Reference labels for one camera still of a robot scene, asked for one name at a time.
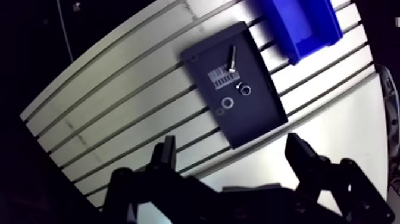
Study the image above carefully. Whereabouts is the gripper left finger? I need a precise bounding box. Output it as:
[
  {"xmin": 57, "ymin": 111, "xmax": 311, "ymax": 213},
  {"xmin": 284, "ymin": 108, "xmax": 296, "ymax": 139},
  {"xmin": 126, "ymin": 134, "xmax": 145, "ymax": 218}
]
[{"xmin": 102, "ymin": 135, "xmax": 220, "ymax": 224}]

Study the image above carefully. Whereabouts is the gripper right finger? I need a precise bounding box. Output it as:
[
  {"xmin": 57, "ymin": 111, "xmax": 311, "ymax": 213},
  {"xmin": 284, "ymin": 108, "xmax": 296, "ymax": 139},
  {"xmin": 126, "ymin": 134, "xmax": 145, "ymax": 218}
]
[{"xmin": 282, "ymin": 132, "xmax": 396, "ymax": 224}]

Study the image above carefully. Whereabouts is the dark blue-grey tray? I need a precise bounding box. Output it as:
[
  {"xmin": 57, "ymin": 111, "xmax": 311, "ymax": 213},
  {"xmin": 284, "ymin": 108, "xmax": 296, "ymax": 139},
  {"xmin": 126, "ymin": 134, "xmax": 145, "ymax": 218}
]
[{"xmin": 180, "ymin": 21, "xmax": 289, "ymax": 150}]

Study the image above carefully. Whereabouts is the steel bolt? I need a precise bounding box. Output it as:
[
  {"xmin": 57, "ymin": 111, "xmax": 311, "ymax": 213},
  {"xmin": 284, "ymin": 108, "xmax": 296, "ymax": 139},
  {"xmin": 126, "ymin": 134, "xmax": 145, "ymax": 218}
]
[{"xmin": 228, "ymin": 45, "xmax": 238, "ymax": 74}]

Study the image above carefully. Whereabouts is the blue bin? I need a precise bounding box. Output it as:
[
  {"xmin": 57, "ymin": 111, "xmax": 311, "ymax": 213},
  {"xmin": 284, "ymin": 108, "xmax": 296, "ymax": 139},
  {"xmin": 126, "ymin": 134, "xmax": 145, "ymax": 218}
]
[{"xmin": 246, "ymin": 0, "xmax": 344, "ymax": 66}]

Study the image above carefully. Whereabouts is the pale holed strip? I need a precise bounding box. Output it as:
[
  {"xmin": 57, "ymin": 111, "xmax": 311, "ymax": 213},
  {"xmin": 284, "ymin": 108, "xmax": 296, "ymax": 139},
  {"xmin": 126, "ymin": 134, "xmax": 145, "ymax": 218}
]
[{"xmin": 376, "ymin": 64, "xmax": 400, "ymax": 195}]

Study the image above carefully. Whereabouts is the steel bearing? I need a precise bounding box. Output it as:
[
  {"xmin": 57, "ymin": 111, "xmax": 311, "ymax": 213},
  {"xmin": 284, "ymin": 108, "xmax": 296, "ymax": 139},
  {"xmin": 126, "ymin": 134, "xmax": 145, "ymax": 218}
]
[{"xmin": 220, "ymin": 97, "xmax": 235, "ymax": 110}]

